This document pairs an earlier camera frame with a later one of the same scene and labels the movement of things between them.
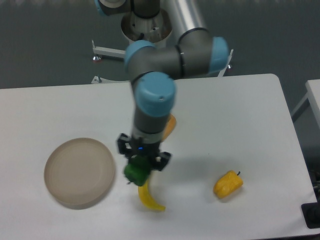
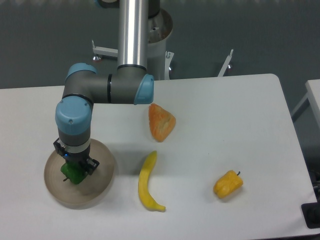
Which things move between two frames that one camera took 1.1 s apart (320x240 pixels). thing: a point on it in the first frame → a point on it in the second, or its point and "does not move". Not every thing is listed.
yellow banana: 147,198 does not move
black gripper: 148,151 → 76,152
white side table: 313,94 does not move
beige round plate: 79,173 does not move
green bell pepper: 137,170 → 73,172
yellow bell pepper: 228,184 does not move
